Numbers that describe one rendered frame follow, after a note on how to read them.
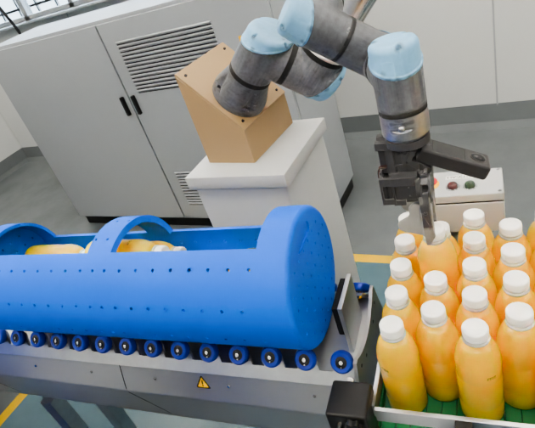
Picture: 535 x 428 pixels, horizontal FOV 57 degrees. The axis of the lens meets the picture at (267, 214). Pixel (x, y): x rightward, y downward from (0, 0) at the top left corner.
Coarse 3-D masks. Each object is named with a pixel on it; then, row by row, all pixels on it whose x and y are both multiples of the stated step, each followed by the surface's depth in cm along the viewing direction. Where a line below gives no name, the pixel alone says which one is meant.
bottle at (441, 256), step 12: (444, 240) 87; (420, 252) 90; (432, 252) 88; (444, 252) 88; (456, 252) 90; (420, 264) 91; (432, 264) 89; (444, 264) 88; (456, 264) 90; (420, 276) 94; (456, 276) 91
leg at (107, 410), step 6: (102, 408) 179; (108, 408) 178; (114, 408) 180; (120, 408) 183; (108, 414) 181; (114, 414) 180; (120, 414) 183; (126, 414) 186; (114, 420) 182; (120, 420) 183; (126, 420) 186; (114, 426) 186; (120, 426) 184; (126, 426) 186; (132, 426) 189
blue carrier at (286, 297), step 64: (0, 256) 116; (64, 256) 107; (128, 256) 100; (192, 256) 93; (256, 256) 87; (320, 256) 101; (0, 320) 120; (64, 320) 110; (128, 320) 101; (192, 320) 94; (256, 320) 88; (320, 320) 98
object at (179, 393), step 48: (48, 336) 134; (96, 336) 128; (336, 336) 104; (0, 384) 157; (48, 384) 137; (96, 384) 125; (144, 384) 118; (192, 384) 112; (240, 384) 106; (288, 384) 101
